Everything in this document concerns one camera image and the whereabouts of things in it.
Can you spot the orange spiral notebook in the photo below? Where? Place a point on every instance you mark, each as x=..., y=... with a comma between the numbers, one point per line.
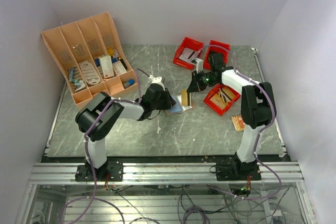
x=238, y=122

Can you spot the gold credit card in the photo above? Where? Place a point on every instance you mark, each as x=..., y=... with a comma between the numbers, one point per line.
x=186, y=98

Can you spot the aluminium rail frame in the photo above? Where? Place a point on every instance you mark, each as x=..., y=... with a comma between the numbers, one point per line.
x=63, y=174

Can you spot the white cards stack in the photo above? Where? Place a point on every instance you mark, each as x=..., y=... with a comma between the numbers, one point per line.
x=188, y=55

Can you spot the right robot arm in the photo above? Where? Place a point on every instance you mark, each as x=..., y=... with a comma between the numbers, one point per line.
x=257, y=105

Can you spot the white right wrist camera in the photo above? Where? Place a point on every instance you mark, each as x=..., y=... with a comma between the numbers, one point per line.
x=199, y=65

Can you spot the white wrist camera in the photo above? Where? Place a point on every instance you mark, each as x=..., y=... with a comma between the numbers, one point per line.
x=199, y=65
x=157, y=80

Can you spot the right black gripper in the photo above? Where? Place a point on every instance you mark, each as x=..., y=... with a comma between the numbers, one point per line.
x=196, y=83

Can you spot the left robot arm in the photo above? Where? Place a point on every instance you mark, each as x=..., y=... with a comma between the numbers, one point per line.
x=97, y=119

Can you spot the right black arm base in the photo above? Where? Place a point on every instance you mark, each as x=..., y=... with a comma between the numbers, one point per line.
x=233, y=171

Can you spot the yellow small item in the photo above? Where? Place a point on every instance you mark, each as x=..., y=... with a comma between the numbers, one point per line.
x=112, y=52

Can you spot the orange desk organizer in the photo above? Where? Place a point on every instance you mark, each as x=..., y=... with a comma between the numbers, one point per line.
x=89, y=54

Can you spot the red bin with white cards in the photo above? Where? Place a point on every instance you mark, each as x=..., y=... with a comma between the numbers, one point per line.
x=187, y=43

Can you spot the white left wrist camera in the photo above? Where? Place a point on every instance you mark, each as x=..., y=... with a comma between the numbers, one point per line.
x=157, y=80

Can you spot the blue capped bottle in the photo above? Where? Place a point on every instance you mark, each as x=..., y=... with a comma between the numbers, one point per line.
x=129, y=83

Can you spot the red bin with gold cards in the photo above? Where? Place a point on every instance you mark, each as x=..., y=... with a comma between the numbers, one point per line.
x=209, y=103

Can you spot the pens bundle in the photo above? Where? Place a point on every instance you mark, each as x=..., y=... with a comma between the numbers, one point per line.
x=76, y=80

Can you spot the white red box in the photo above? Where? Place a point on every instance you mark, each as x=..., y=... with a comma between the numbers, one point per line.
x=106, y=66

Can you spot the red bin with black cards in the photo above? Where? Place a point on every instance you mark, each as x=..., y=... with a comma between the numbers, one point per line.
x=216, y=47

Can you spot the white oval remote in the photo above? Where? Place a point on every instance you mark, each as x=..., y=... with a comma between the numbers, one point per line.
x=89, y=73

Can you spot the white small box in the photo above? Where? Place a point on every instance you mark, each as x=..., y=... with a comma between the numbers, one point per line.
x=119, y=67

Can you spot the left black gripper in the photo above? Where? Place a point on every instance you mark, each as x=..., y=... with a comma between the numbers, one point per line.
x=169, y=101

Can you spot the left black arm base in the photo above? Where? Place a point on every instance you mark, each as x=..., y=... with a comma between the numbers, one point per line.
x=111, y=171

